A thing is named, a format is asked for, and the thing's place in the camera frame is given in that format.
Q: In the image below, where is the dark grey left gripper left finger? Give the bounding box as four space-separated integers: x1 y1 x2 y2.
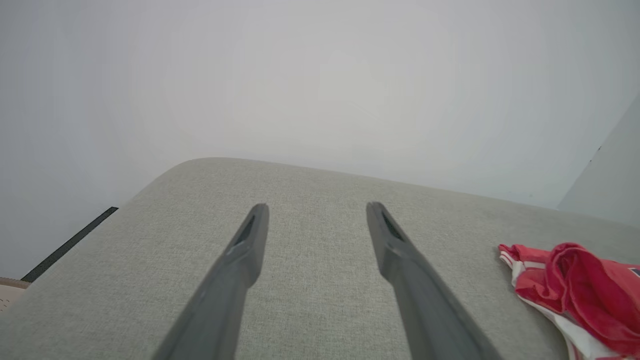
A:
152 202 270 360

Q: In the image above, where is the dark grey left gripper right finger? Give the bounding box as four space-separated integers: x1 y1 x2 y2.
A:
366 201 501 360

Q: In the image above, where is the red Bulls 23 jersey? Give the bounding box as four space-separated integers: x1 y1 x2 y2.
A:
498 242 640 360

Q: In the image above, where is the black baseboard strip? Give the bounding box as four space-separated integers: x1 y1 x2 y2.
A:
21 206 119 283

